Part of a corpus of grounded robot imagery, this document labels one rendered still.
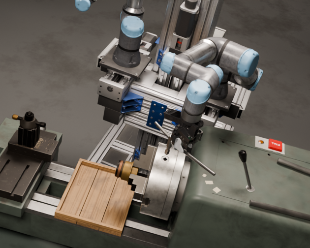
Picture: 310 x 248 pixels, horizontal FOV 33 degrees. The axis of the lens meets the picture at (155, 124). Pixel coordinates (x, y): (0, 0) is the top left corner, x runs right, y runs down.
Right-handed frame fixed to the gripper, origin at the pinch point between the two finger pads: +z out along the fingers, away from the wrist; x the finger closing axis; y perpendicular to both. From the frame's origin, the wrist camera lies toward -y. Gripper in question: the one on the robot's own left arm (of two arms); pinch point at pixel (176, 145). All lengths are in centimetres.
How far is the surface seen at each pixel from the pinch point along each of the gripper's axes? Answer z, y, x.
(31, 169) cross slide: 39, -43, -39
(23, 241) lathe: 80, -33, -51
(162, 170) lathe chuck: 14.3, -0.1, -4.3
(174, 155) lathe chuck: 13.7, -3.0, 4.9
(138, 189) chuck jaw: 24.2, -2.6, -13.1
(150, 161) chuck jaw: 22.6, -10.4, -0.7
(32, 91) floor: 170, -189, 41
